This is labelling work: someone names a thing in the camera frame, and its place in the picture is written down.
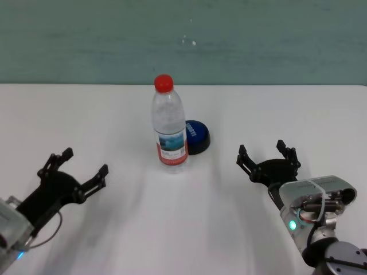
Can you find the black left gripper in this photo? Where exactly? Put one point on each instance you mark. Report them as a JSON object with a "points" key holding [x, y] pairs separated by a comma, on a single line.
{"points": [[51, 192]]}

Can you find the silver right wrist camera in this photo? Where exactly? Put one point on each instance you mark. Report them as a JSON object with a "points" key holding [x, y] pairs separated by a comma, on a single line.
{"points": [[315, 186]]}

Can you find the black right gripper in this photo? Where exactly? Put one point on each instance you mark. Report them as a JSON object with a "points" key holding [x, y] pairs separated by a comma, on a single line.
{"points": [[276, 172]]}

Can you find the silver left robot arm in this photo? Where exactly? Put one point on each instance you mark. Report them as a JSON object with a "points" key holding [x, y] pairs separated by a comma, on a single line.
{"points": [[8, 257]]}

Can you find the blue push button black base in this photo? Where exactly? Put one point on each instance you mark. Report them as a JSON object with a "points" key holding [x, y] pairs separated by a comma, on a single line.
{"points": [[198, 134]]}

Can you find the white zip tie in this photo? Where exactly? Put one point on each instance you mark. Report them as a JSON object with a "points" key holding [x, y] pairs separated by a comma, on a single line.
{"points": [[322, 197]]}

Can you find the clear water bottle red cap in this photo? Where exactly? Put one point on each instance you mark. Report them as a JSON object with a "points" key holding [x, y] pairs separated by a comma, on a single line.
{"points": [[169, 129]]}

